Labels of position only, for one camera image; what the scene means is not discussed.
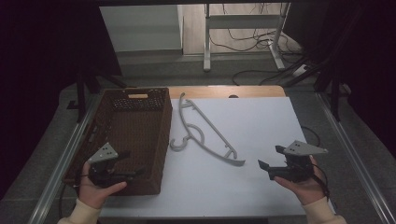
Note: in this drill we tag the white table mat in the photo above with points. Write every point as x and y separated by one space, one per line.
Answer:
249 130

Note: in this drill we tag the person's left hand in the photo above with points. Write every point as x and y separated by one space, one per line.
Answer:
95 193

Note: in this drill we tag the person's right hand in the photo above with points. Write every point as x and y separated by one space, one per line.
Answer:
306 188

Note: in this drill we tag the white metal desk frame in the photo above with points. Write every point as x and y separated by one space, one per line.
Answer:
243 21

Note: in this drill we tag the white wall panel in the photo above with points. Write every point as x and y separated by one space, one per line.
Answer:
140 28

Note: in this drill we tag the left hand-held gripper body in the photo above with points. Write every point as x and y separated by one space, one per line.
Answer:
101 174

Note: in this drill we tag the brown woven basket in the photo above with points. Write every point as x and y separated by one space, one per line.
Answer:
137 137

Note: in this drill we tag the aluminium frame rail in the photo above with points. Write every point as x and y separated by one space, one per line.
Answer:
62 161
351 146

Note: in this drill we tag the black metal stand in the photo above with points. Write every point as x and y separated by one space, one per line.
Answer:
81 93
334 93

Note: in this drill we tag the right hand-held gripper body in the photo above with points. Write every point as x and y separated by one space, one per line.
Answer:
295 166

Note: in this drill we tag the white power strip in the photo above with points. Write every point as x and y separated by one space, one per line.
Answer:
300 70

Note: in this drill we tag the grey plastic clothes hanger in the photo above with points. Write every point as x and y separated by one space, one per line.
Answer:
199 137

